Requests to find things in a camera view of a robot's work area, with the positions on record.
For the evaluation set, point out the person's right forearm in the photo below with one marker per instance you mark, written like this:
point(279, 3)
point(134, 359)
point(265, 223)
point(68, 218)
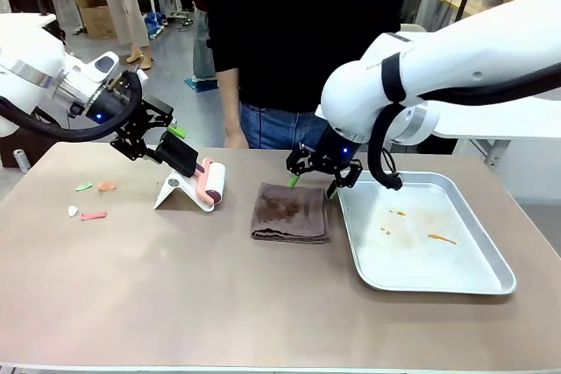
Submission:
point(230, 102)

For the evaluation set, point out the white folded roller stand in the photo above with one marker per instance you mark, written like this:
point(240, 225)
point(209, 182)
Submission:
point(175, 192)

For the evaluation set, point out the red paper scrap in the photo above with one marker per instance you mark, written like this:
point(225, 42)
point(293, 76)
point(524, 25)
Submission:
point(93, 215)

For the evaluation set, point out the large white side table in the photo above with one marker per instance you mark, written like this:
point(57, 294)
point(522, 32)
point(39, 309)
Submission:
point(482, 129)

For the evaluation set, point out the bystander in beige trousers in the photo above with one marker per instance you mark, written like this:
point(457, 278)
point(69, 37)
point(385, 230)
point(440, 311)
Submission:
point(125, 2)

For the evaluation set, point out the small white side table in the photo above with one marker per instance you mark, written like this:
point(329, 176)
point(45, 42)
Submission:
point(49, 19)

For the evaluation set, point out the silver drink can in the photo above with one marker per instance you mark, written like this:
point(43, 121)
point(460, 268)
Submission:
point(20, 160)

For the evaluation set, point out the wooden top workbench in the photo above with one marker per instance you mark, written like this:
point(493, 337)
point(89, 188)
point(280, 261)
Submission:
point(456, 5)

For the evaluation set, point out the orange paper scrap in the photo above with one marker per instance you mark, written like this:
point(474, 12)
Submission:
point(107, 185)

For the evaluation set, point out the person's right hand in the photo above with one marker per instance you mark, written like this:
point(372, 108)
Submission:
point(236, 141)

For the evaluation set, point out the long orange sauce streak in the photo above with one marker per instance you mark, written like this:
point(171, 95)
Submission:
point(442, 239)

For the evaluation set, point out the green paper scrap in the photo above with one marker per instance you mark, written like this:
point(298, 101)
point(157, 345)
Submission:
point(83, 187)

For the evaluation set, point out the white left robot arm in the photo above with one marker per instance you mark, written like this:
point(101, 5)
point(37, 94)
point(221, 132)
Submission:
point(26, 67)

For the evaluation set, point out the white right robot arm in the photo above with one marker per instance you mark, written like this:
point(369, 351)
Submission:
point(460, 58)

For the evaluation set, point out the person's blue jeans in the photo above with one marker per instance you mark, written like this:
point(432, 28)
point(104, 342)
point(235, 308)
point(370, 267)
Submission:
point(276, 126)

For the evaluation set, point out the brown stained towel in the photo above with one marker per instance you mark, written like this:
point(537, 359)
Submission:
point(289, 214)

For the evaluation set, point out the orange crumb pair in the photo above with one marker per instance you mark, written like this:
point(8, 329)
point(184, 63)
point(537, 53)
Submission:
point(399, 212)

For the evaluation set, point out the white paper scrap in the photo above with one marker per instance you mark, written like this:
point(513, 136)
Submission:
point(73, 211)

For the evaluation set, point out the teal floor mat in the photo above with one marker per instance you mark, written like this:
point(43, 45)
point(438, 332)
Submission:
point(201, 84)

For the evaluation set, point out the silver metal tray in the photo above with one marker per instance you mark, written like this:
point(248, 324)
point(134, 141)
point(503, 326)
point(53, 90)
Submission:
point(421, 260)

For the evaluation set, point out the pink lint roller black grip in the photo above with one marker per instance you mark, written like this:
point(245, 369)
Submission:
point(215, 181)

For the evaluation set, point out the open cardboard box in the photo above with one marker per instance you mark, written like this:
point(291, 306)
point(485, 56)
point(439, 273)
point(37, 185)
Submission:
point(96, 15)

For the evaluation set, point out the bystander in light jeans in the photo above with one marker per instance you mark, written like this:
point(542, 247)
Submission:
point(199, 32)

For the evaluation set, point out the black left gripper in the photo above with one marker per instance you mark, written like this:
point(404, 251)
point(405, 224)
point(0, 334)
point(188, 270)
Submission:
point(115, 104)

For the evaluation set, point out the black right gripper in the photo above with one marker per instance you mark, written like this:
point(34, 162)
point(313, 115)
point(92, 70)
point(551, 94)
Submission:
point(335, 150)

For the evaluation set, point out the person's black sweater torso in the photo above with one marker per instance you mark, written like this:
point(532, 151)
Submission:
point(298, 32)

